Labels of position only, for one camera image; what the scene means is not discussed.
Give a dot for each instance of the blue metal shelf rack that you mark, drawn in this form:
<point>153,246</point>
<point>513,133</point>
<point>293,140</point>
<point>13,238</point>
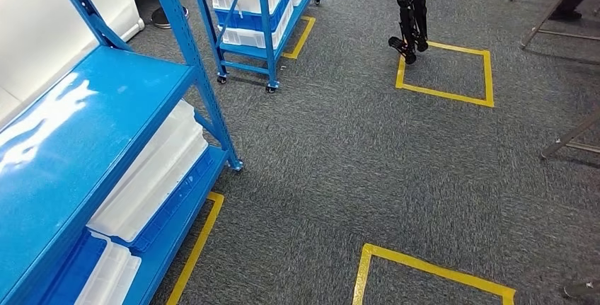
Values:
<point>70,129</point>

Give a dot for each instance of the blue rack on casters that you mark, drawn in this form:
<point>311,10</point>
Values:
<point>267,54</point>

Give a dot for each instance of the yellow floor tape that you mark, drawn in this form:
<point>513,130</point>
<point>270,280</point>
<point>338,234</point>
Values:
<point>197,246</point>

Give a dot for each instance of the black humanoid robot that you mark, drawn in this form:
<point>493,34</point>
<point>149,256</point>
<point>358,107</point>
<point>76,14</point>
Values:
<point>412,17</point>

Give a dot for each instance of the white car body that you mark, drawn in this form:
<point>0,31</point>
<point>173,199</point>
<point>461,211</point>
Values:
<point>56,17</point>

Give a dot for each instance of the steel stanchion post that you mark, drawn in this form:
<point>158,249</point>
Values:
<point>168,18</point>

